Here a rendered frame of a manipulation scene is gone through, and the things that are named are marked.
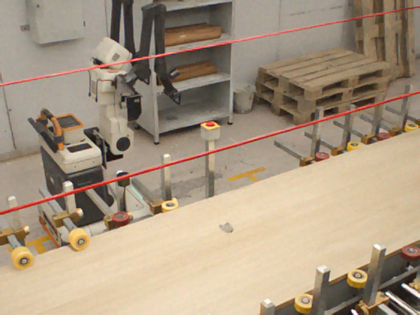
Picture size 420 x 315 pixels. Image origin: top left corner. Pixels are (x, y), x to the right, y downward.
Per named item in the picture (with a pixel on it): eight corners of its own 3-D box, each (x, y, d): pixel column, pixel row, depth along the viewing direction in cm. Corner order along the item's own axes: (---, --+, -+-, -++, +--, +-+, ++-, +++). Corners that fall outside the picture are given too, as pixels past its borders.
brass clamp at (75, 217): (52, 223, 259) (50, 214, 257) (79, 214, 265) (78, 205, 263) (56, 229, 255) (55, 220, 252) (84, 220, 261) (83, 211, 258)
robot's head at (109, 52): (103, 62, 342) (117, 42, 341) (90, 54, 357) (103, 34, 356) (121, 75, 352) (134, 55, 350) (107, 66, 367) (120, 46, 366)
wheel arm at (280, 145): (273, 145, 355) (274, 139, 353) (277, 145, 357) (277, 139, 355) (320, 174, 324) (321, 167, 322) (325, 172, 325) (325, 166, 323)
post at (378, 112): (364, 166, 367) (376, 96, 342) (368, 164, 369) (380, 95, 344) (368, 168, 365) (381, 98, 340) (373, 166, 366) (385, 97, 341)
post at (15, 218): (24, 282, 264) (5, 195, 239) (31, 280, 266) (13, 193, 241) (26, 286, 262) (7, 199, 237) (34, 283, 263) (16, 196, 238)
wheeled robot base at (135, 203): (68, 269, 371) (63, 238, 358) (38, 223, 417) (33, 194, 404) (158, 238, 401) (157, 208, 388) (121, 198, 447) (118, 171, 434)
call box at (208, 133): (200, 138, 285) (200, 124, 281) (211, 134, 288) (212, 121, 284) (208, 142, 280) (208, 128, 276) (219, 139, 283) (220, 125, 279)
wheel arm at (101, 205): (85, 194, 300) (84, 187, 298) (91, 192, 302) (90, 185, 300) (120, 233, 269) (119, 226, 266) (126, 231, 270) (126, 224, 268)
